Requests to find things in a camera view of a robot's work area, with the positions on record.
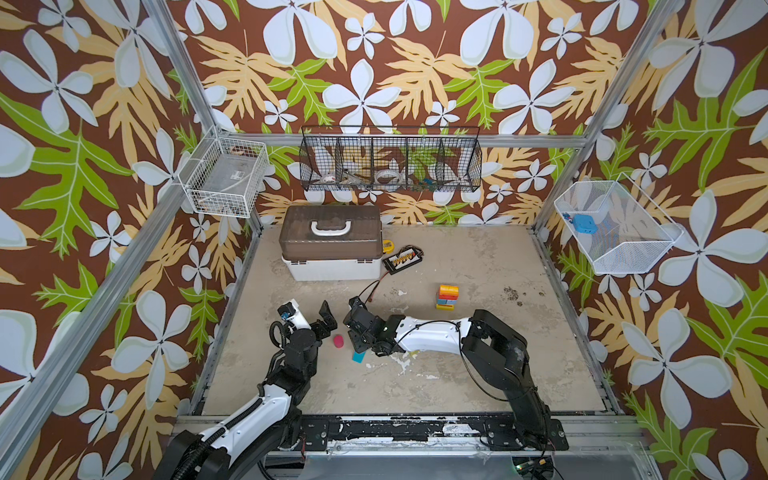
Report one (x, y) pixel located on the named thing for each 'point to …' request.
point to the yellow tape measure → (388, 246)
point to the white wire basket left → (224, 176)
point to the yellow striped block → (445, 307)
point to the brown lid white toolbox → (332, 242)
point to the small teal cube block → (442, 301)
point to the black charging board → (407, 256)
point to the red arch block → (447, 297)
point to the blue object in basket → (584, 224)
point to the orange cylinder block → (448, 290)
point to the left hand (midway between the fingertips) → (311, 304)
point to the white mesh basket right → (614, 227)
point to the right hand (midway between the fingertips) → (354, 334)
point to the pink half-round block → (338, 341)
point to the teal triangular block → (358, 357)
